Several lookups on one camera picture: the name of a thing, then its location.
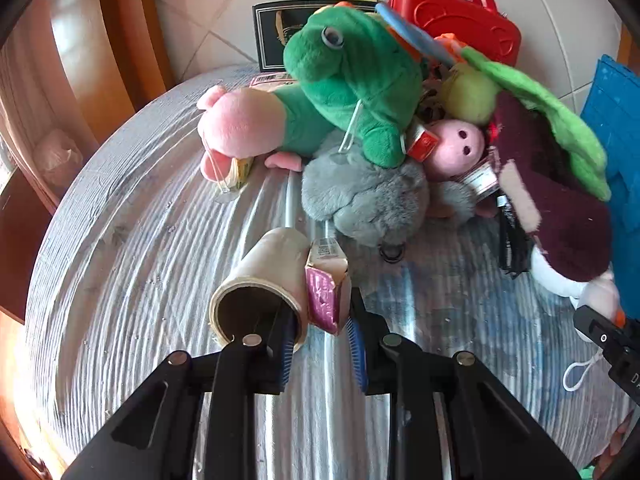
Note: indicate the green frog plush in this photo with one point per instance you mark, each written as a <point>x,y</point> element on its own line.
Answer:
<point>350,60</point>

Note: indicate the pink carton box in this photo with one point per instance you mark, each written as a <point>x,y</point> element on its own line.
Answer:
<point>325,300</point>

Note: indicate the yellow-green plush toy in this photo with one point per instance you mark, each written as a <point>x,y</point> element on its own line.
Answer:
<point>470,95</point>

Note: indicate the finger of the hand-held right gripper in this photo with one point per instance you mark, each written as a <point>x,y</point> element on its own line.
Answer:
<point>597,330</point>

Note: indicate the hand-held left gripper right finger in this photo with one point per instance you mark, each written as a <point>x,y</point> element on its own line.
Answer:
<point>356,355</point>

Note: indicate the black box with gold print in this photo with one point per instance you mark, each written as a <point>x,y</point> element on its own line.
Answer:
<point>267,35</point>

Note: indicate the blue plastic storage container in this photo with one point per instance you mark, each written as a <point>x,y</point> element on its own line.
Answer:
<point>620,125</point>

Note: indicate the grey fluffy plush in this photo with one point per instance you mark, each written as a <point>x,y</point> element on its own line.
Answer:
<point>360,195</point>

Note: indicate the black hang tags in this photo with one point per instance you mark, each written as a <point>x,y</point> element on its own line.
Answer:
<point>515,240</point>

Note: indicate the red toy suitcase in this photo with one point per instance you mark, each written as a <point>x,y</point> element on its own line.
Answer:
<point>450,15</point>

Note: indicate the small pink pig face plush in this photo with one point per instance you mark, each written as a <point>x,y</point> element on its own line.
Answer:
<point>457,147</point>

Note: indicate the cardboard tube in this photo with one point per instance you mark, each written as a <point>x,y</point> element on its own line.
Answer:
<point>270,265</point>

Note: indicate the white paper tag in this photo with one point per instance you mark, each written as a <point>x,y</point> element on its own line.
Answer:
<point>270,80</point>

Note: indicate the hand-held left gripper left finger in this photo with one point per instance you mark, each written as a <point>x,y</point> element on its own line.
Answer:
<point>287,355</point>

